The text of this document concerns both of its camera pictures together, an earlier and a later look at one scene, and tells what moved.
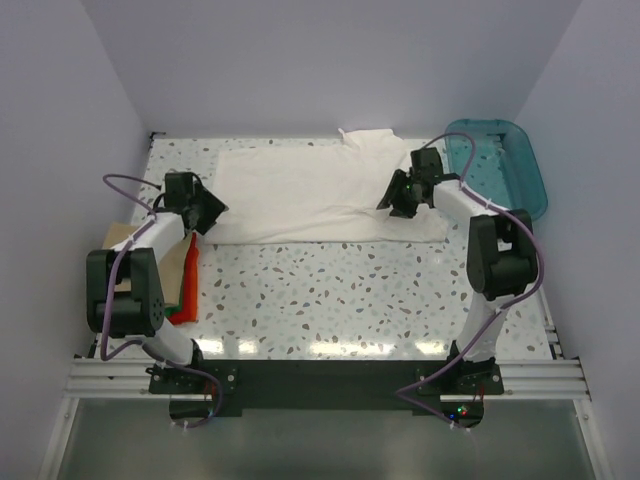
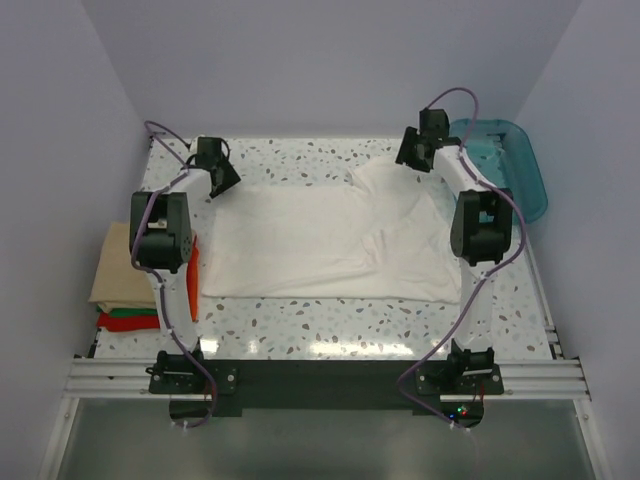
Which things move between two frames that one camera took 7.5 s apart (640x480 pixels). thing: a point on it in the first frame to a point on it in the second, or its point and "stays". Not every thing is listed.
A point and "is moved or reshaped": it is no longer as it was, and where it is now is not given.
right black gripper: (400, 208) to (404, 155)
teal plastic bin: (504, 170) stays
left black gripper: (213, 208) to (231, 177)
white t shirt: (315, 194) is moved or reshaped
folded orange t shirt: (190, 310) stays
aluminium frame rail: (518, 379) stays
